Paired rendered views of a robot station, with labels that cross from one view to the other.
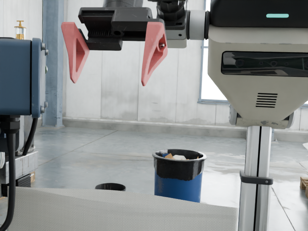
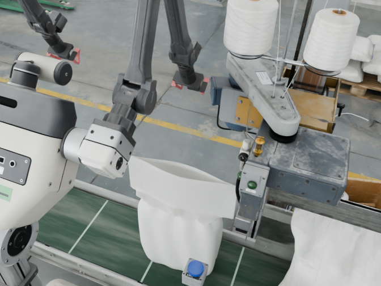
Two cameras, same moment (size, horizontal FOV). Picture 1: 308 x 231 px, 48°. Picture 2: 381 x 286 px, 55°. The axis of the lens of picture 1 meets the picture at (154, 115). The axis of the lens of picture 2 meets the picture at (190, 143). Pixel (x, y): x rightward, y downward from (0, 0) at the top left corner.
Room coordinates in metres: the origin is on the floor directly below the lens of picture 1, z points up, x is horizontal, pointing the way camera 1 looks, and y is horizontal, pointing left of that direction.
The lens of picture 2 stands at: (1.75, 0.28, 2.09)
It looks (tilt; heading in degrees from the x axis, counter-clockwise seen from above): 41 degrees down; 189
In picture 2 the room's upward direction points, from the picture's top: 3 degrees clockwise
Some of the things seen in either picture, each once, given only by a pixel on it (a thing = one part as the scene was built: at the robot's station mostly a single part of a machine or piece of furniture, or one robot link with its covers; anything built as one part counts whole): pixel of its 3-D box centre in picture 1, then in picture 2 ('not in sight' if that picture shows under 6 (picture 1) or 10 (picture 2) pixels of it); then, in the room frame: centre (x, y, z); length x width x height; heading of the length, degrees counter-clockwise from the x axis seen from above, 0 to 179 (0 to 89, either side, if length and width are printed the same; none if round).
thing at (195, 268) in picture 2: not in sight; (195, 269); (1.01, 0.20, 0.84); 0.06 x 0.06 x 0.02
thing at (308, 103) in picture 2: not in sight; (297, 123); (0.47, 0.51, 1.18); 0.34 x 0.25 x 0.31; 170
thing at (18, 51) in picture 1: (13, 87); (220, 93); (0.43, 0.18, 1.25); 0.10 x 0.08 x 0.12; 15
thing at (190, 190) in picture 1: (177, 189); not in sight; (2.97, -0.24, 0.32); 0.51 x 0.48 x 0.65; 170
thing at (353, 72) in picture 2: not in sight; (332, 64); (-2.06, 1.16, 0.20); 0.67 x 0.44 x 0.15; 80
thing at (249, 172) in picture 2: not in sight; (254, 179); (0.94, 0.35, 1.29); 0.08 x 0.05 x 0.09; 80
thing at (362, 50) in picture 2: not in sight; (341, 44); (-2.05, 1.18, 0.44); 0.66 x 0.42 x 0.14; 76
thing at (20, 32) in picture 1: (20, 35); (258, 145); (0.87, 0.34, 1.37); 0.03 x 0.02 x 0.03; 80
